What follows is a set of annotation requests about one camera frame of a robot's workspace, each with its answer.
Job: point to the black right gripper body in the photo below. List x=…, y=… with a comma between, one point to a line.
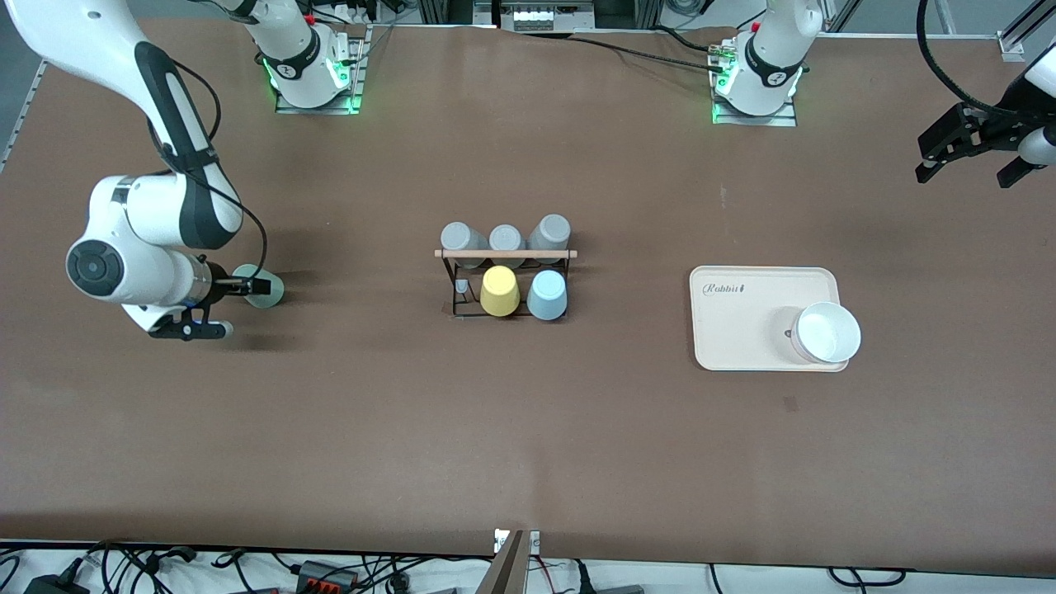
x=217, y=283

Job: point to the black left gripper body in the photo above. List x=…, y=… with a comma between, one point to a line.
x=992, y=130

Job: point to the pale green cup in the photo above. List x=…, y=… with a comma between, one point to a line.
x=268, y=301

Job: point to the light blue cup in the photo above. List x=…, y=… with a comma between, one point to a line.
x=548, y=297

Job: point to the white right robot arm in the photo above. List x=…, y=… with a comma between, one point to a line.
x=140, y=223

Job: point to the grey cup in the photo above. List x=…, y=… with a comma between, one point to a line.
x=462, y=241
x=505, y=239
x=549, y=235

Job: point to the white bowl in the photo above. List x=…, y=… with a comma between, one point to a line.
x=827, y=332

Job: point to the yellow cup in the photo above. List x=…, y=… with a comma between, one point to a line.
x=501, y=293

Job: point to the black plug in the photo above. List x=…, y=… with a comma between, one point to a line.
x=180, y=553
x=582, y=577

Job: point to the cream plastic tray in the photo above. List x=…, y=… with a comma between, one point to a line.
x=742, y=330

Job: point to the power strip with orange switches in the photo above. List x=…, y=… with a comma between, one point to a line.
x=326, y=577

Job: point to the black power adapter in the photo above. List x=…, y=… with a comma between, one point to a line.
x=58, y=586

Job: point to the white grilled equipment box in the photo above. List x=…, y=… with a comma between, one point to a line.
x=536, y=15

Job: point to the aluminium frame rail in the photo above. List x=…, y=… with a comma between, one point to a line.
x=1013, y=43
x=21, y=115

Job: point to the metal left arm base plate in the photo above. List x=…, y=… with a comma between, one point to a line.
x=788, y=120

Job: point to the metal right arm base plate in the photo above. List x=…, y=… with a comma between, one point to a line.
x=355, y=82

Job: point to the silver mount bracket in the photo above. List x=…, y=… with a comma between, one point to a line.
x=535, y=541

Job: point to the brown camera mount post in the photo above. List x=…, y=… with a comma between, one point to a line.
x=505, y=573

